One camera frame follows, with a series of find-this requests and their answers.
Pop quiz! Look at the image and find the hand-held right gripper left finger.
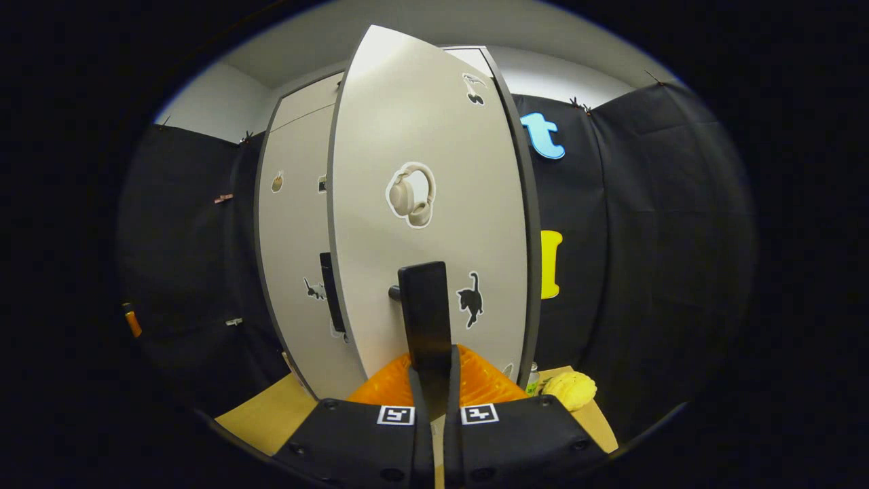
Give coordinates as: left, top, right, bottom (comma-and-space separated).
272, 353, 435, 489

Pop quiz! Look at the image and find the beige double-door shoe cabinet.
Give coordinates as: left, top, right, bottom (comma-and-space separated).
253, 25, 542, 403

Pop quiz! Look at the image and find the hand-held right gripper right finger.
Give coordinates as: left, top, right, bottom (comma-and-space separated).
445, 345, 608, 489

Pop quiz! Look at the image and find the beige drawer with black handle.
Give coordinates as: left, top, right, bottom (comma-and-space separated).
272, 46, 494, 131

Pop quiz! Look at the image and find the black backdrop cloth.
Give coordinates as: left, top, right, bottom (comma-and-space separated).
115, 81, 758, 449

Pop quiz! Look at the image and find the yellow bun toy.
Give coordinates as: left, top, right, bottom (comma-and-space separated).
541, 371, 598, 412

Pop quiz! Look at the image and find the beige cabinet door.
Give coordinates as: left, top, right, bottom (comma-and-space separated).
258, 103, 367, 401
327, 25, 530, 401

